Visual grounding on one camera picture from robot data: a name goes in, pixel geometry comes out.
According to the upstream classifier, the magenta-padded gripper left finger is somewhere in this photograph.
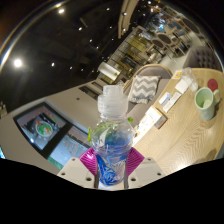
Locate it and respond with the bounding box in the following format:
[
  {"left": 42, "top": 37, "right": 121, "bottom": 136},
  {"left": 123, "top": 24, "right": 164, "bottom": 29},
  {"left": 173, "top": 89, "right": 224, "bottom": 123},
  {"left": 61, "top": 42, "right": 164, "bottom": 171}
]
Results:
[{"left": 57, "top": 147, "right": 99, "bottom": 189}]

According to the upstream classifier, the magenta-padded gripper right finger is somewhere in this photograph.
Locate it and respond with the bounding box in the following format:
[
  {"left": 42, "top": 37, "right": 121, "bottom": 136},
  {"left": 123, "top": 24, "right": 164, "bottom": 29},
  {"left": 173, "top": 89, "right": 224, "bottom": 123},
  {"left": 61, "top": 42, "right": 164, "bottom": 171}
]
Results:
[{"left": 123, "top": 147, "right": 166, "bottom": 189}]

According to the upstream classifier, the clear bottle with blue label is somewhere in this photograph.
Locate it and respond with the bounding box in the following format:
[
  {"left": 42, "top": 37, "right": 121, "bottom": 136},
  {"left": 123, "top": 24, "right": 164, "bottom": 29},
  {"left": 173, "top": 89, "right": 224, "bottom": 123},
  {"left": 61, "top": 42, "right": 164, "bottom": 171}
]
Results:
[{"left": 88, "top": 84, "right": 136, "bottom": 187}]

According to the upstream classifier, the window with posters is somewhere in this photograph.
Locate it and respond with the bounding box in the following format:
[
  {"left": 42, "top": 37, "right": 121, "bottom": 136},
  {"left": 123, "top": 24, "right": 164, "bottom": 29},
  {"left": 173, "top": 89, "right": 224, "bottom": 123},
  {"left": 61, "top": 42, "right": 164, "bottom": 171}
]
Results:
[{"left": 13, "top": 102, "right": 91, "bottom": 169}]

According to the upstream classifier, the white box with wooden edge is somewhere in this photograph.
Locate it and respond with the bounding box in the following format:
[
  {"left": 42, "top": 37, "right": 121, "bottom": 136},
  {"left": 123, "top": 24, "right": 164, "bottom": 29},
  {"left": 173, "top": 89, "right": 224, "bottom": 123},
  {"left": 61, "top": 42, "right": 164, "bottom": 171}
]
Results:
[{"left": 144, "top": 105, "right": 168, "bottom": 130}]

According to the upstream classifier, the white paper leaflet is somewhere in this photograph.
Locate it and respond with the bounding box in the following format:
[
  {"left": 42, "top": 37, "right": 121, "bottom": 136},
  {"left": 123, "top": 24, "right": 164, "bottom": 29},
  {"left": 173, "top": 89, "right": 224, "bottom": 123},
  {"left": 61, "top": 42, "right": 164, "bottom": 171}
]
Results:
[{"left": 163, "top": 91, "right": 183, "bottom": 113}]

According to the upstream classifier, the small white blue pack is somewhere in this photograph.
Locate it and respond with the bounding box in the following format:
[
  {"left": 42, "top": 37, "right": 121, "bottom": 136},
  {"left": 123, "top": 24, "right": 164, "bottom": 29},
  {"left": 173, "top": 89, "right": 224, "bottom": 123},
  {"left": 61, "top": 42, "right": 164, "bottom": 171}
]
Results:
[{"left": 158, "top": 92, "right": 173, "bottom": 106}]

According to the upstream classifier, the grey white chevron pillow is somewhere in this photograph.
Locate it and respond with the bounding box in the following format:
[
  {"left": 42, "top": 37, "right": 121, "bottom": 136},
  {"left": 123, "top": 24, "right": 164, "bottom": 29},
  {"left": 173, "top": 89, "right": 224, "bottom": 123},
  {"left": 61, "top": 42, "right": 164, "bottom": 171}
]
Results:
[{"left": 128, "top": 74, "right": 162, "bottom": 105}]

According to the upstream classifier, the pale green mug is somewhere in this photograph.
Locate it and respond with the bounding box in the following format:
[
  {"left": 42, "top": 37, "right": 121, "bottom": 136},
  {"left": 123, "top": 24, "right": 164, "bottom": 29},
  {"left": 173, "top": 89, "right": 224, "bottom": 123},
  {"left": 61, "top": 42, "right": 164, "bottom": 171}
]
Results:
[{"left": 194, "top": 86, "right": 222, "bottom": 122}]

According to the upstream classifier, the clear plastic cup with straw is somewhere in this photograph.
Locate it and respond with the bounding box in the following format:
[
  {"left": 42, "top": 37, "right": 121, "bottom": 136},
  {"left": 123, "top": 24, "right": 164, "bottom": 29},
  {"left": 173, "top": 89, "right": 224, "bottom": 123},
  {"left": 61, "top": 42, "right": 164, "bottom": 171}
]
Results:
[{"left": 181, "top": 67, "right": 200, "bottom": 93}]

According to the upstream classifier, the yellow card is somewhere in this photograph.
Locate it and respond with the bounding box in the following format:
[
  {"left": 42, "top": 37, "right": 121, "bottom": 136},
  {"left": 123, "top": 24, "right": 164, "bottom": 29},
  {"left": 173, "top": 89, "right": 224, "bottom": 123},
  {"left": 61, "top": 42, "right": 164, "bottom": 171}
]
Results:
[{"left": 171, "top": 69, "right": 184, "bottom": 80}]

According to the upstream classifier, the flat round red coaster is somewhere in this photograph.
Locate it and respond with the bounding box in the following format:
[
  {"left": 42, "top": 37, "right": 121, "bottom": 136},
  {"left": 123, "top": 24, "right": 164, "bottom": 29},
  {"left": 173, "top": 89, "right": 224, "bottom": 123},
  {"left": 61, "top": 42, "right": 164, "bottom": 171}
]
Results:
[{"left": 207, "top": 78, "right": 220, "bottom": 93}]

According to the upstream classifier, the group of ceiling spotlights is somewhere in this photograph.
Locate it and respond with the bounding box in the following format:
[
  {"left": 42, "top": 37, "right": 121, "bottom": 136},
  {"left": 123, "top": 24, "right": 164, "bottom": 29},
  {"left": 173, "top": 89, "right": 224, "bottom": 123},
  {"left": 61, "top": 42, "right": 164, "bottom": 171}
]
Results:
[{"left": 13, "top": 3, "right": 134, "bottom": 71}]

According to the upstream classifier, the group of dining chairs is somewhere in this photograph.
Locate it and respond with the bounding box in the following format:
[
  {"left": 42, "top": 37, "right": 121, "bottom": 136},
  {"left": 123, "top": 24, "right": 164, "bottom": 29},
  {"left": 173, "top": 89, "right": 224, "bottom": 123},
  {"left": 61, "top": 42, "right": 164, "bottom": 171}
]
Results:
[{"left": 146, "top": 3, "right": 208, "bottom": 58}]

